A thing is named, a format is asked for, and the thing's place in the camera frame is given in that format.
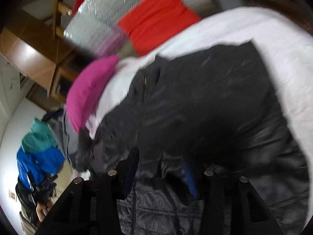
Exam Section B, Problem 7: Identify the black quilted puffer jacket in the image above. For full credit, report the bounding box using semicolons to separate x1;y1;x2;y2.
76;42;310;234

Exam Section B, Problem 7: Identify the red square cushion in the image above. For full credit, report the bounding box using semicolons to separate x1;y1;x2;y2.
117;0;201;56

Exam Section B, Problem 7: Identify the teal garment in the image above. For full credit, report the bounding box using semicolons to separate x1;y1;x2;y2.
21;118;58;153

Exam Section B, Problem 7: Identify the blue jacket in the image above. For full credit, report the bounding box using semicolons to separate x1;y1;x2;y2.
16;147;65;190

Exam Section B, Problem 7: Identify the wooden curved pillar cabinet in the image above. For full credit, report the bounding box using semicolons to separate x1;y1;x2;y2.
1;10;91;102

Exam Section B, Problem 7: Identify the white embossed bed blanket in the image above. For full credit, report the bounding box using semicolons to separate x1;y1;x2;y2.
85;6;313;226

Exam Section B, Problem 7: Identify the magenta pillow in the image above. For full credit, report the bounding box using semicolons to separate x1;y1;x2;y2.
66;55;119;133

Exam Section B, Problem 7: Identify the silver foil insulation mat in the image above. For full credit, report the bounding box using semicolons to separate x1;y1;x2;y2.
63;0;213;58

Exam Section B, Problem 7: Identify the grey garment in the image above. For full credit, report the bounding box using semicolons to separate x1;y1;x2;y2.
48;108;78;165

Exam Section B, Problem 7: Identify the wooden stair railing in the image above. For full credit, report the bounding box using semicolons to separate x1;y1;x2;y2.
52;0;72;39

